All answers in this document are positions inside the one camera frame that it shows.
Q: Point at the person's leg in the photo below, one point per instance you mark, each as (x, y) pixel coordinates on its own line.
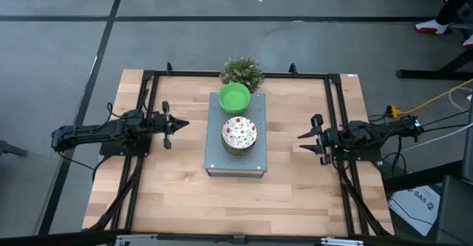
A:
(451, 7)

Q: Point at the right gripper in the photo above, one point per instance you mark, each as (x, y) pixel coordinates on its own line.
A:
(323, 148)

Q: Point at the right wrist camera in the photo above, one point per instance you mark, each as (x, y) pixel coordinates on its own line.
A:
(332, 135)

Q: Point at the grey panel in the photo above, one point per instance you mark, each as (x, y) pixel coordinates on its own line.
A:
(469, 146)

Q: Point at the black desk leg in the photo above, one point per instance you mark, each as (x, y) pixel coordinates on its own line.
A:
(425, 74)

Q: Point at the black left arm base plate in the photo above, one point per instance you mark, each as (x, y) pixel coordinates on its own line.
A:
(111, 151)

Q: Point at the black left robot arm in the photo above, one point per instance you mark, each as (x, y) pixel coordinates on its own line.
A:
(88, 133)

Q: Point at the grey perforated metal stand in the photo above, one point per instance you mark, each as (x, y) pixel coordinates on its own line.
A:
(216, 153)

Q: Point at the dark grey chair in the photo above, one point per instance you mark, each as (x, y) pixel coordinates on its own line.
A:
(456, 209)

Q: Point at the white printed paper sheet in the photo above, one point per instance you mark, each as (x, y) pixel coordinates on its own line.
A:
(414, 209)

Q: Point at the black crossbar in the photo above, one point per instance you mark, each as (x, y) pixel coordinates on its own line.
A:
(55, 238)

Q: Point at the small white sticker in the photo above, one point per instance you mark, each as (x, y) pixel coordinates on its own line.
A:
(352, 75)

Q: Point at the green plastic mini bowl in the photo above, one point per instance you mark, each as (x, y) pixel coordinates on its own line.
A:
(234, 98)

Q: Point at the small green potted plant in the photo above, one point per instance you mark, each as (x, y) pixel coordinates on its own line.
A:
(242, 70)

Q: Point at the dark grey furniture foot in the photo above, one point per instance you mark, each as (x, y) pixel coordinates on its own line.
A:
(13, 150)

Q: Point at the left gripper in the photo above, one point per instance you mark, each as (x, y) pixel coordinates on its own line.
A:
(168, 124)

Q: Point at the person's red white shoe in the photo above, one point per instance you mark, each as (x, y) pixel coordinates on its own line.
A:
(430, 27)
(468, 42)

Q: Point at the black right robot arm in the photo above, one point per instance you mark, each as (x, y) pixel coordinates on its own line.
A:
(380, 131)

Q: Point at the yellow power plug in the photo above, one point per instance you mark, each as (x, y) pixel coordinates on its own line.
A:
(393, 111)

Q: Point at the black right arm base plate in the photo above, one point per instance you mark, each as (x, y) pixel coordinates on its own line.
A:
(371, 157)

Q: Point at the black diagonal beam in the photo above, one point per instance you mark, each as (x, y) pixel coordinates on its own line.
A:
(421, 178)

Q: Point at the silver metal bracket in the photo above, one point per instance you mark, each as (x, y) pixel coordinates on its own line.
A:
(136, 237)
(341, 242)

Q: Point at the black aluminium table frame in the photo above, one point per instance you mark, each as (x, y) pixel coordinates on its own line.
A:
(295, 74)

